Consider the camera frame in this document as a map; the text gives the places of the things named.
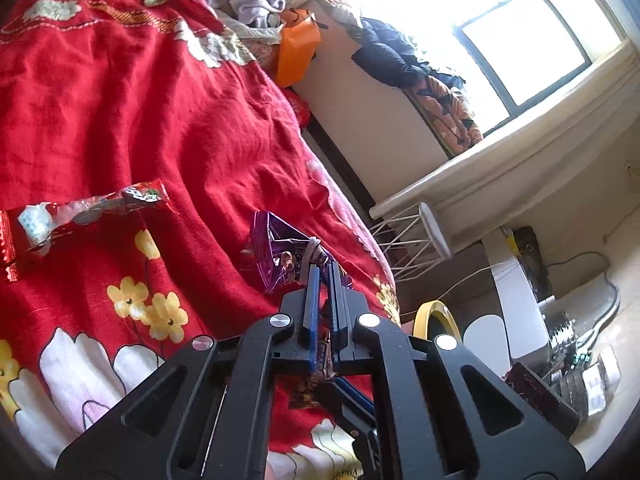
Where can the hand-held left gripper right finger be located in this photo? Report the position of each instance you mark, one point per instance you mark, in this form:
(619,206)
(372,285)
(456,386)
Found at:
(336,310)

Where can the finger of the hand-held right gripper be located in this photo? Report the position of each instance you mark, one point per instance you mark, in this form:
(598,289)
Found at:
(350,405)

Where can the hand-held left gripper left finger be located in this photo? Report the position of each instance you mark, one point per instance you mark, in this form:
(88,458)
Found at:
(312,310)

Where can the purple foil wrapper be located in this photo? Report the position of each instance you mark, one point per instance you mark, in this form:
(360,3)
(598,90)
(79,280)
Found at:
(280,255)

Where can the white stool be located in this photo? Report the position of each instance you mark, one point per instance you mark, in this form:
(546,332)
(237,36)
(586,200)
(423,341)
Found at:
(430,230)

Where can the yellow box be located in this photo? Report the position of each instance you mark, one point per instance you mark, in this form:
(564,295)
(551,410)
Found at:
(511,245)

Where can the dark red box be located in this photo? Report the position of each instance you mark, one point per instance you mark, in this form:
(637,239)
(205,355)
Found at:
(540,397)

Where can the red plastic bag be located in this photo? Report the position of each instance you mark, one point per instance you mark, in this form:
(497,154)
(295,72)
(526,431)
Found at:
(300,110)

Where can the dark bag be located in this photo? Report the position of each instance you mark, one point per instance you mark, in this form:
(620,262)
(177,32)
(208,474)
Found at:
(532,260)

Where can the orange printed blanket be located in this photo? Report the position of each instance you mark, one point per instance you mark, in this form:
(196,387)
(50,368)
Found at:
(445,115)

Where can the clear plastic packaging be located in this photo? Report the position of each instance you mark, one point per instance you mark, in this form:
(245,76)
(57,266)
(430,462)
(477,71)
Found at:
(580,360)

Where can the red floral blanket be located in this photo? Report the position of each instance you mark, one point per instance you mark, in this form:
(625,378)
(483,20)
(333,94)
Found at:
(150,125)

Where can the dark jacket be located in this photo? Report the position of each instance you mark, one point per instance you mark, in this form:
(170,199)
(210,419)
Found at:
(390,55)

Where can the red snack wrapper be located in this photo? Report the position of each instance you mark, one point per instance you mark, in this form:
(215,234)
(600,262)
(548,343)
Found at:
(65,215)

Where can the orange bag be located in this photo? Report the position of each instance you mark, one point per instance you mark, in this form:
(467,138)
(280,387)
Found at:
(297,45)

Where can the lavender cloth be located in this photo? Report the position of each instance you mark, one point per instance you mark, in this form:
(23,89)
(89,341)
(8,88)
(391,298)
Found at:
(250,7)

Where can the window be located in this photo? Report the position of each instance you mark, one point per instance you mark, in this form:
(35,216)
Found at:
(500,25)

